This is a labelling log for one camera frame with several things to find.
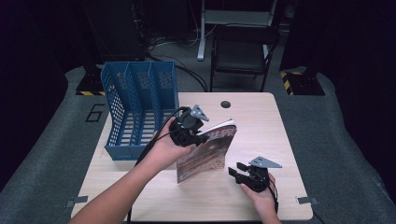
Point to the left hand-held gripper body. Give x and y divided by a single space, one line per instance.
185 130

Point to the person's right hand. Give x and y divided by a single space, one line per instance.
264 200

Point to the magazine with reddish cover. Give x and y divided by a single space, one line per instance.
208 152

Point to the blue plastic file rack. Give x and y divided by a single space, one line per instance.
141 93

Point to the grey floor mat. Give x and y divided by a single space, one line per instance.
330 140

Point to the person's left hand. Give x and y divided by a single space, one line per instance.
165 152

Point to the dark cabinet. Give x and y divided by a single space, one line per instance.
115 28

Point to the black folding chair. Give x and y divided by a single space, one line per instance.
243 53

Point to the grey tape strip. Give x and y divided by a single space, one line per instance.
76 201
306 200

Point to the white metal stand frame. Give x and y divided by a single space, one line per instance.
202 37

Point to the black stand base striped tape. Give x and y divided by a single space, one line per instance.
91 85
306 84

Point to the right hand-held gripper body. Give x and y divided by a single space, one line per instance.
258 179

